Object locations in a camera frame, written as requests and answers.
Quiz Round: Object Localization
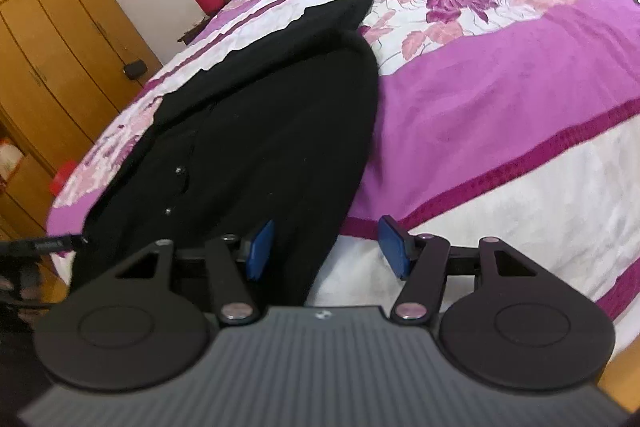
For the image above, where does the white orange bag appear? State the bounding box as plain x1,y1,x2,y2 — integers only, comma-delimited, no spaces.
0,137,22,184

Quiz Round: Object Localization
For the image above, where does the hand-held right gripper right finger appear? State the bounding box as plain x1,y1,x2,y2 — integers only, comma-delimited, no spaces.
377,214,541,326

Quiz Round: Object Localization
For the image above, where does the red box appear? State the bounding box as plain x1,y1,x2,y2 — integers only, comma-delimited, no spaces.
50,159,79,196

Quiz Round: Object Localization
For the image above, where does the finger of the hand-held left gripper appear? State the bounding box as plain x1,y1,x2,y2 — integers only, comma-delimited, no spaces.
0,233,85,257

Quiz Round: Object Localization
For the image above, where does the black button cardigan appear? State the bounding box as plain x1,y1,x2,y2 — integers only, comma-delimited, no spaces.
75,0,382,308

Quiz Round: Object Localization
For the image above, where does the dark wooden nightstand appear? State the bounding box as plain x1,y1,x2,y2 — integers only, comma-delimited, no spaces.
177,14,217,46

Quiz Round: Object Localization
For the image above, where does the purple floral bedspread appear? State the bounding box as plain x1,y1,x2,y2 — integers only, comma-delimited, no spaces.
45,0,640,323

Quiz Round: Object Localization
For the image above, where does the light wooden wardrobe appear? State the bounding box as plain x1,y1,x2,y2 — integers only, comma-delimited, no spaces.
0,0,163,244

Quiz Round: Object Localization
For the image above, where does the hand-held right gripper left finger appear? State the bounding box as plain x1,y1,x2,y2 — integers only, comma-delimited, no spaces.
114,219,277,326

